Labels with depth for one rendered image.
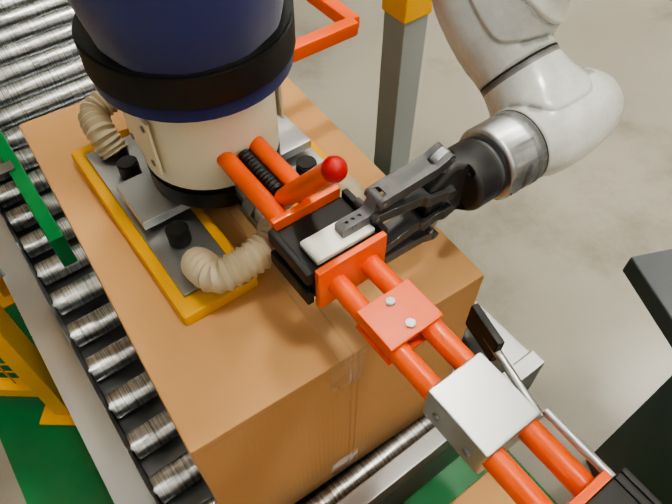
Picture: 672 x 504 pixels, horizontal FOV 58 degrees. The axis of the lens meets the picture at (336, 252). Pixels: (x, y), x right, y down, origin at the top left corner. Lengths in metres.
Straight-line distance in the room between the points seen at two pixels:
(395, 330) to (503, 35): 0.36
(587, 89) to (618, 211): 1.54
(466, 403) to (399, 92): 0.87
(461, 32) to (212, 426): 0.52
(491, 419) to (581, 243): 1.65
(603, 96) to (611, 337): 1.26
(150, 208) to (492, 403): 0.47
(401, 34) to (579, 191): 1.25
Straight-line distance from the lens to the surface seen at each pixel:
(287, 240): 0.59
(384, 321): 0.54
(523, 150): 0.68
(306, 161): 0.80
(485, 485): 1.08
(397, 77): 1.26
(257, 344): 0.69
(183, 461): 1.09
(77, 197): 0.89
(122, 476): 1.06
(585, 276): 2.05
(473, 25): 0.74
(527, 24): 0.73
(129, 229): 0.80
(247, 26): 0.59
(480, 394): 0.52
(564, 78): 0.74
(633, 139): 2.57
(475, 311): 0.56
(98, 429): 1.10
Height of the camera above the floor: 1.55
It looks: 53 degrees down
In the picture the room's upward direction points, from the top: straight up
